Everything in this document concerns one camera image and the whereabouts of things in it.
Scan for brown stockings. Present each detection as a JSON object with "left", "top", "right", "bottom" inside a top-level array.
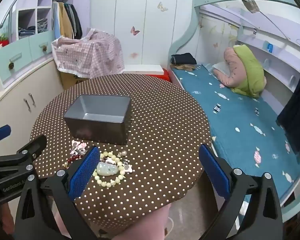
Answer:
[{"left": 175, "top": 64, "right": 197, "bottom": 71}]

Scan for pink flower charm bracelet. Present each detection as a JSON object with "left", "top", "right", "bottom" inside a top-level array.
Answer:
[{"left": 71, "top": 141, "right": 88, "bottom": 155}]

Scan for blue patterned bedsheet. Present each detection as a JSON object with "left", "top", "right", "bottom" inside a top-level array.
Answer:
[{"left": 171, "top": 64, "right": 300, "bottom": 198}]

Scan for grey metal rail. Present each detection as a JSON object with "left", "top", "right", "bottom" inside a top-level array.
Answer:
[{"left": 0, "top": 0, "right": 34, "bottom": 29}]

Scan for dark hanging garment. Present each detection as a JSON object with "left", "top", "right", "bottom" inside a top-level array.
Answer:
[{"left": 276, "top": 59, "right": 300, "bottom": 159}]

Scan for pale yellow bead bracelet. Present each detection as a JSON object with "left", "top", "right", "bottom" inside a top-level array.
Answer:
[{"left": 93, "top": 151, "right": 127, "bottom": 187}]

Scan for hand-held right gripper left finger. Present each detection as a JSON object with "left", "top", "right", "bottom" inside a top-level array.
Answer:
[{"left": 14, "top": 146, "right": 100, "bottom": 240}]

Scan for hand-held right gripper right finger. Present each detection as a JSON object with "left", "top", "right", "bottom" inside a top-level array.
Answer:
[{"left": 199, "top": 144, "right": 283, "bottom": 240}]

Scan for pink checked cloth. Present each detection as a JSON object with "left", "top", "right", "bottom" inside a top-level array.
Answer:
[{"left": 51, "top": 29, "right": 125, "bottom": 78}]

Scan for white board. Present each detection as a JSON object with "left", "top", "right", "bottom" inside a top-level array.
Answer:
[{"left": 124, "top": 64, "right": 165, "bottom": 75}]

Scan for white open book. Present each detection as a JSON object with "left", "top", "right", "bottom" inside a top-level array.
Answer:
[{"left": 211, "top": 61, "right": 232, "bottom": 77}]

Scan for white wardrobe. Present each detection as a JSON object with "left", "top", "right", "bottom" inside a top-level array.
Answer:
[{"left": 90, "top": 0, "right": 203, "bottom": 66}]

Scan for black folded clothes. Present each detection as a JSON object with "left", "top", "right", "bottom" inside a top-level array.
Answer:
[{"left": 170, "top": 53, "right": 197, "bottom": 65}]

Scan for cream cabinet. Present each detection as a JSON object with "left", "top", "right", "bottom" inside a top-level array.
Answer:
[{"left": 0, "top": 55, "right": 65, "bottom": 133}]

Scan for row of hanging clothes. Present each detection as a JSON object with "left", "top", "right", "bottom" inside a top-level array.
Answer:
[{"left": 52, "top": 1, "right": 83, "bottom": 40}]

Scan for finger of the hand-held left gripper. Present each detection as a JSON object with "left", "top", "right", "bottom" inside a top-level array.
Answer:
[
  {"left": 0, "top": 125, "right": 12, "bottom": 145},
  {"left": 0, "top": 135, "right": 47, "bottom": 180}
]

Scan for folded jeans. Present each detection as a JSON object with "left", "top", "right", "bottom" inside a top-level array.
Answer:
[
  {"left": 18, "top": 26, "right": 36, "bottom": 39},
  {"left": 37, "top": 18, "right": 49, "bottom": 33}
]

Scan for teal bunk bed frame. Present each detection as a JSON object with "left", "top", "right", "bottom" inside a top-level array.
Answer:
[{"left": 169, "top": 0, "right": 300, "bottom": 222}]

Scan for pale green jade pendant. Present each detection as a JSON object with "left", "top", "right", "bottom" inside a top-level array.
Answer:
[{"left": 96, "top": 161, "right": 120, "bottom": 177}]

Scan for pink and green pillow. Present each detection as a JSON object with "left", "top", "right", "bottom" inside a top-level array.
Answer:
[{"left": 231, "top": 44, "right": 265, "bottom": 98}]

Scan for red bead bracelet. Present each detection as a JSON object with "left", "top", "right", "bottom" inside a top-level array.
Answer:
[{"left": 64, "top": 154, "right": 84, "bottom": 168}]

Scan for red stool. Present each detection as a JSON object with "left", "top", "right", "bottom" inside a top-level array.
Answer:
[{"left": 145, "top": 68, "right": 172, "bottom": 82}]

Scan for grey metal tin box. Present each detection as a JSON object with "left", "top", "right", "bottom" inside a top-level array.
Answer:
[{"left": 63, "top": 94, "right": 132, "bottom": 146}]

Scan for white cubby shelf unit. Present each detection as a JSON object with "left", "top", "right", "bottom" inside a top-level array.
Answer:
[{"left": 0, "top": 0, "right": 77, "bottom": 40}]

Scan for cardboard box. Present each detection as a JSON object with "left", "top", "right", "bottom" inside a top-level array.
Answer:
[{"left": 60, "top": 71, "right": 90, "bottom": 90}]

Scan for grey hanging cloth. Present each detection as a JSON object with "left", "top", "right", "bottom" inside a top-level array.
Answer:
[{"left": 241, "top": 0, "right": 260, "bottom": 13}]

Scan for teal drawer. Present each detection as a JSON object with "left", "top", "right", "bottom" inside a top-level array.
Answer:
[
  {"left": 29, "top": 30, "right": 54, "bottom": 60},
  {"left": 0, "top": 44, "right": 32, "bottom": 80}
]

